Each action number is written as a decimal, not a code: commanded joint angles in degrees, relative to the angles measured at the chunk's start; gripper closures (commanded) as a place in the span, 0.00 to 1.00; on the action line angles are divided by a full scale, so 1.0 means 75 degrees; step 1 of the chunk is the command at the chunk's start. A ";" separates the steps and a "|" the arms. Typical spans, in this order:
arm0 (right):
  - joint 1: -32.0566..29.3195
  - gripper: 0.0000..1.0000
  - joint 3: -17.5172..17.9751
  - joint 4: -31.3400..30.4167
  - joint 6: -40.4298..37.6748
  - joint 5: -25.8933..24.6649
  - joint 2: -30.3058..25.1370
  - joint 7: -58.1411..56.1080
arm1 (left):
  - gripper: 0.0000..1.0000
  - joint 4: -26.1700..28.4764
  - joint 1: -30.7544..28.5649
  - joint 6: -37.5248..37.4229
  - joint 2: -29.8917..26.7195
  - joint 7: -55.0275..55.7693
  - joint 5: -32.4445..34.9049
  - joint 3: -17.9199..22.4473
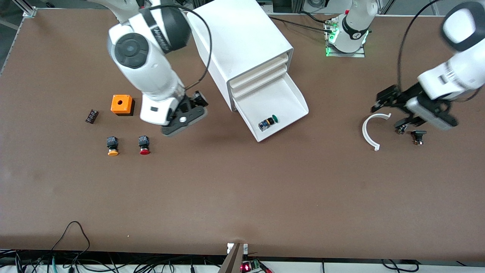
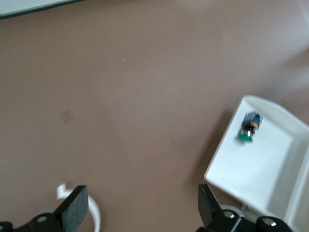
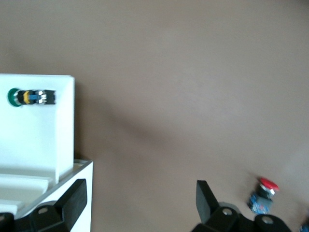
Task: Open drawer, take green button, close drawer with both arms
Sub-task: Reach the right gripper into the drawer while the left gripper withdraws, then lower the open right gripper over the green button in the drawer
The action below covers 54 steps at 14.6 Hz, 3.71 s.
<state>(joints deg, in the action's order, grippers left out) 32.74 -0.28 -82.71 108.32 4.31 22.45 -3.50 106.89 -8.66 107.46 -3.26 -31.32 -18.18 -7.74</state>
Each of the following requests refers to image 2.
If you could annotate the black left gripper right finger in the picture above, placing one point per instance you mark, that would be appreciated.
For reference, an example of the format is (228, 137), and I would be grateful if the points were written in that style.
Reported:
(210, 212)

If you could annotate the white plastic drawer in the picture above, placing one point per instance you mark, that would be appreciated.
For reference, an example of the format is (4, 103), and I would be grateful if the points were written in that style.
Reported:
(253, 169)

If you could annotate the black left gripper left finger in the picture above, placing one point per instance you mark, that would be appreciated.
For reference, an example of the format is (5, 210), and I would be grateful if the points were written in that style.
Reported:
(72, 210)

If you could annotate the green push button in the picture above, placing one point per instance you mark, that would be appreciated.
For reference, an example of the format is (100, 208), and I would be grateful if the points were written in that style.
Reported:
(248, 128)

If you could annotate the white semicircular clamp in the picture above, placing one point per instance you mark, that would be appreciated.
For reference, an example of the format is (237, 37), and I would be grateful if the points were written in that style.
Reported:
(95, 212)

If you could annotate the white ledge board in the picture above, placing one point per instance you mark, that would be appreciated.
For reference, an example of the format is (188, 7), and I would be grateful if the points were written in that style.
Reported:
(24, 6)

